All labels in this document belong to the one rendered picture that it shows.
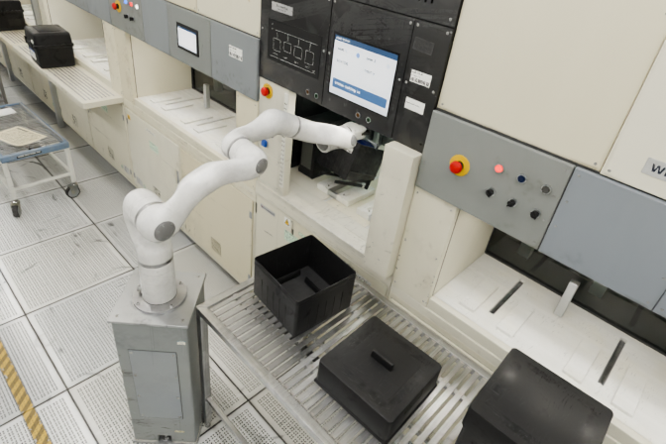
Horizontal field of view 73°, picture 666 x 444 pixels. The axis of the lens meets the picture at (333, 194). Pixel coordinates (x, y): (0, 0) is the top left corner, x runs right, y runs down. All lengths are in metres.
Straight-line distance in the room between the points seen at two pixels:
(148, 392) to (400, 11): 1.69
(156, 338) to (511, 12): 1.55
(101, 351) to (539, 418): 2.09
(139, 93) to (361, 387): 2.51
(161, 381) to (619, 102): 1.77
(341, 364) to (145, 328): 0.72
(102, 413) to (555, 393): 1.90
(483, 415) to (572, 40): 0.96
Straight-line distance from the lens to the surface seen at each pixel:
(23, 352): 2.86
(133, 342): 1.85
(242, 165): 1.58
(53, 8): 4.65
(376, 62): 1.58
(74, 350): 2.77
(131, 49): 3.25
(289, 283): 1.84
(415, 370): 1.53
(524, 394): 1.41
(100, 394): 2.56
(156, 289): 1.74
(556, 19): 1.30
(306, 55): 1.81
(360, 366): 1.50
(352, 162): 2.03
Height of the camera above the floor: 2.03
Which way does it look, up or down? 32 degrees down
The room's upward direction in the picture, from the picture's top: 8 degrees clockwise
